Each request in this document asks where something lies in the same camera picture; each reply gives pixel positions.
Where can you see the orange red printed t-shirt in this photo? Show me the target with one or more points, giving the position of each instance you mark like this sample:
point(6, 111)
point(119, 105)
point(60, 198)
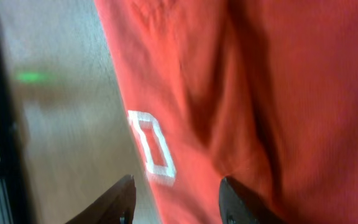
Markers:
point(262, 92)

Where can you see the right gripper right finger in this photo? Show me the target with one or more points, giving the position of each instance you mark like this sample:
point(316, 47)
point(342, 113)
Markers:
point(240, 205)

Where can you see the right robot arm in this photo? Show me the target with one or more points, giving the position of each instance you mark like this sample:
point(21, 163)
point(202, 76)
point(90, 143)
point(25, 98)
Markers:
point(64, 139)

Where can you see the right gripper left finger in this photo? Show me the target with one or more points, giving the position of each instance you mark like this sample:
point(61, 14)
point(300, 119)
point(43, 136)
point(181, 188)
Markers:
point(115, 206)

